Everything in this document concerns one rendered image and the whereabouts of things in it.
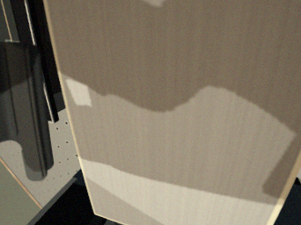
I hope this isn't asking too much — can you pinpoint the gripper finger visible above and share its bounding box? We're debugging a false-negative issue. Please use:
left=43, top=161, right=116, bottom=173
left=0, top=41, right=54, bottom=181

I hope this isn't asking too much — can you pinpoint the tan plate with square wells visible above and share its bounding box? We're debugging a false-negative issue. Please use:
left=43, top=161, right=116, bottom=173
left=43, top=0, right=301, bottom=225

